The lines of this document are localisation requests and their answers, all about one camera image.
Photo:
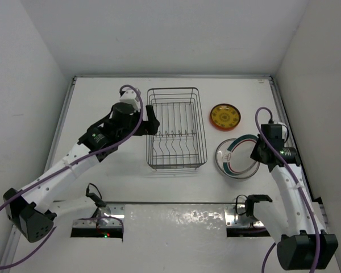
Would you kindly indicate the metal wire dish rack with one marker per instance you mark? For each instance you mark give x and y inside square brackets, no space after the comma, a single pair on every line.
[180,141]

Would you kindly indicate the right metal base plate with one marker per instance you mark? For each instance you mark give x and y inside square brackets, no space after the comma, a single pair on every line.
[234,218]

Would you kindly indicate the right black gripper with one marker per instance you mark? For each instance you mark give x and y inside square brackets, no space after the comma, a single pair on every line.
[254,154]

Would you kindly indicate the metal base plate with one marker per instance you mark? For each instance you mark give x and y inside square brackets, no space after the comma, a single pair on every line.
[110,217]
[234,218]

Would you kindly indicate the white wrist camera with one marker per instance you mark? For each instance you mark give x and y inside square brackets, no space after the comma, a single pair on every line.
[130,97]
[285,130]

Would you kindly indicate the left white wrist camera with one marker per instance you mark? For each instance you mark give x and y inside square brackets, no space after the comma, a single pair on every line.
[130,97]

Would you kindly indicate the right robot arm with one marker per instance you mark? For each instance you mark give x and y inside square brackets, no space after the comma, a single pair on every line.
[301,240]

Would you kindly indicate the yellow brown plate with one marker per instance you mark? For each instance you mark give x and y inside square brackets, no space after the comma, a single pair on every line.
[225,109]

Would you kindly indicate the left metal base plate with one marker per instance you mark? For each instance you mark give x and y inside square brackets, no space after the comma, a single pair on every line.
[110,217]

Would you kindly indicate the white plate green rim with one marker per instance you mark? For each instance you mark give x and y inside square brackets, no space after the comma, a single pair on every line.
[237,160]

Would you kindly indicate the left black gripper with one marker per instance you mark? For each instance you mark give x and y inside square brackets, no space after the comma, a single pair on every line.
[147,127]

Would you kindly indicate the orange plate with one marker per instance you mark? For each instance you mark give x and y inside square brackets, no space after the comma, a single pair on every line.
[224,122]

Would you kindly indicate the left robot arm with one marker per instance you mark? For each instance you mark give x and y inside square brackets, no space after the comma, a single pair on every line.
[29,208]

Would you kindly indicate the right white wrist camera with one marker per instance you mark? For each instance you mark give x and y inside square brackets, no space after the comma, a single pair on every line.
[285,130]

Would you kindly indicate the white patterned plate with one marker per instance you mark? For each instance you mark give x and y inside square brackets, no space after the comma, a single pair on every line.
[219,156]

